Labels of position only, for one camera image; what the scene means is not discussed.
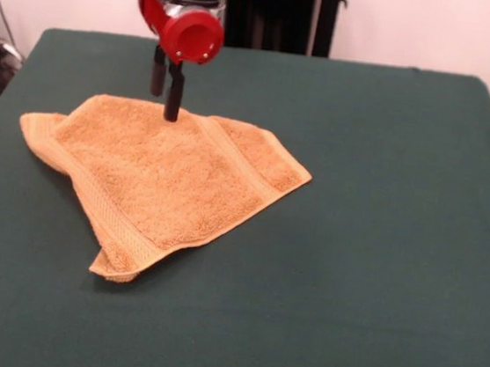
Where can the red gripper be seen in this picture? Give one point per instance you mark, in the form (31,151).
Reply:
(191,35)

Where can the orange terry towel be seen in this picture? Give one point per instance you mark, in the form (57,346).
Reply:
(152,182)

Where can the dark green tablecloth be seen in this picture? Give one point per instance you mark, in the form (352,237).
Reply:
(352,249)

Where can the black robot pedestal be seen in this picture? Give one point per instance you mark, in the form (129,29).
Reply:
(290,16)

